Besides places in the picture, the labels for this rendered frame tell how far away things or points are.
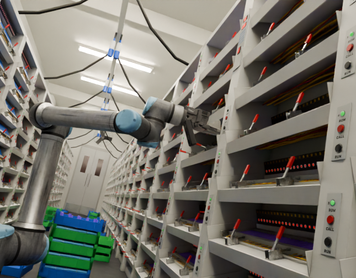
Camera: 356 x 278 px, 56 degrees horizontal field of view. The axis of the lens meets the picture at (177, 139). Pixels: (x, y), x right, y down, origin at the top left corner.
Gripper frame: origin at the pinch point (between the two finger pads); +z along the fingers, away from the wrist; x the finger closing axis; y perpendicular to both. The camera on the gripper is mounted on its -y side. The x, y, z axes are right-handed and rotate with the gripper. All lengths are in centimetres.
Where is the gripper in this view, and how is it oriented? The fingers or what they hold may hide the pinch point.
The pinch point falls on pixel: (221, 134)
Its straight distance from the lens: 152.7
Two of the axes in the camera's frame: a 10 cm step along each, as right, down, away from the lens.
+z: 9.3, 3.0, 2.0
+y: 2.5, -9.4, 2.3
